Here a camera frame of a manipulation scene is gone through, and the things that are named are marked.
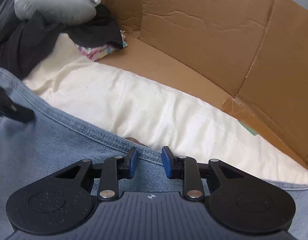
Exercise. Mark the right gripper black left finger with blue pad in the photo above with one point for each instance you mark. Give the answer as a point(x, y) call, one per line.
point(67, 198)

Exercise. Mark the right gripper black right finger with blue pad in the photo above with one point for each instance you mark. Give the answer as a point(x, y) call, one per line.
point(235, 199)

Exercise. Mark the light blue denim jeans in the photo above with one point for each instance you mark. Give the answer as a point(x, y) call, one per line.
point(55, 139)

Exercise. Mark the black garment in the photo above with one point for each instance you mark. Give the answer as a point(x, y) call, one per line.
point(24, 44)

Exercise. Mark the pastel patterned cloth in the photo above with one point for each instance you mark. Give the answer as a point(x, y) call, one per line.
point(96, 53)

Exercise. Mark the grey plush cloth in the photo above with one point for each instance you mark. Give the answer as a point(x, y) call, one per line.
point(68, 12)

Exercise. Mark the cream bear print bedsheet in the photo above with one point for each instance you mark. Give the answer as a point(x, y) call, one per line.
point(154, 114)

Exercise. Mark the brown cardboard box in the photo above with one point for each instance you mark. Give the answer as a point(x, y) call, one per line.
point(248, 58)

